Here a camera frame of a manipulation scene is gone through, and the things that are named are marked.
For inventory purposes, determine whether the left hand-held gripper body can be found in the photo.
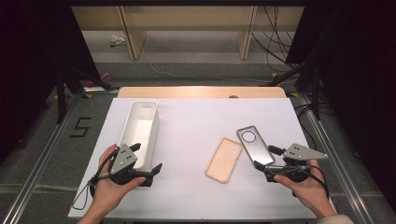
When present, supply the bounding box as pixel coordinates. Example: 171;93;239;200
109;143;155;188

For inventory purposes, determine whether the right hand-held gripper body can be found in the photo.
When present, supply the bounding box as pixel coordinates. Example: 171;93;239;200
264;143;329;183

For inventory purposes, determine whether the grey phone case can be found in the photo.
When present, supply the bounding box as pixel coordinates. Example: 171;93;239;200
236;125;276;166

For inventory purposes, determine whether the white plastic storage box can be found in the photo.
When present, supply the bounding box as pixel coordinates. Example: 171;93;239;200
118;100;160;174

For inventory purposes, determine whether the peach phone case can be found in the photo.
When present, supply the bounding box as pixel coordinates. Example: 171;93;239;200
205;136;244;185

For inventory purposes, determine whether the person's right hand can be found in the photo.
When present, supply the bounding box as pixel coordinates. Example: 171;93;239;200
274;159;337;218

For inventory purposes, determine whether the person's left hand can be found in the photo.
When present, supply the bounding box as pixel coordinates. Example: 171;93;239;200
92;144;147;216

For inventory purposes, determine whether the white table sheet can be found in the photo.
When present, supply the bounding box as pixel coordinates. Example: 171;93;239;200
67;97;337;220

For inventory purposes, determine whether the black metal stand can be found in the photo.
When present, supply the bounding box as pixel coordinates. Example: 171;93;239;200
55;65;120;124
267;61;322;121

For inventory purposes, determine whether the pink object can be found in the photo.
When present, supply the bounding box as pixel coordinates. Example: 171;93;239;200
85;72;113;88

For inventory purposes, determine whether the black curtain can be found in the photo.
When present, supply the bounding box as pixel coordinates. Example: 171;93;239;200
0;0;101;164
285;0;396;216

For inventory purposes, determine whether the crumpled white paper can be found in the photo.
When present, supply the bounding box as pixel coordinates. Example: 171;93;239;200
109;34;127;48

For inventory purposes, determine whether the light wooden shelf unit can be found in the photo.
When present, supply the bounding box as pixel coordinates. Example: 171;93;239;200
71;5;305;61

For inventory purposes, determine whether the black floor cable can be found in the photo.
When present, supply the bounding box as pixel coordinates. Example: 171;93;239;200
293;102;336;158

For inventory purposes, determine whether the left hand-held gripper cable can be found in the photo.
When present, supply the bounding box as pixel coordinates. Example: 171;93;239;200
72;148;120;211

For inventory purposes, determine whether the hand-held gripper cable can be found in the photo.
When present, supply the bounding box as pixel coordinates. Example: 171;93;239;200
72;148;120;211
307;164;331;199

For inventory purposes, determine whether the right hand-held gripper cable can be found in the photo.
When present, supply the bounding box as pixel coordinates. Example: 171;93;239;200
307;164;331;199

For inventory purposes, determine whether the aluminium floor rail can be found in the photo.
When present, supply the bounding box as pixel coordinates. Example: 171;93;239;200
298;91;375;224
1;92;79;224

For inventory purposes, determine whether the thin white floor cable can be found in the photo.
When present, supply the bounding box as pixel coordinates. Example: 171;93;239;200
148;63;273;84

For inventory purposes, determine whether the bundle of black cables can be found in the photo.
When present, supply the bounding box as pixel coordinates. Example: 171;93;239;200
251;6;301;73

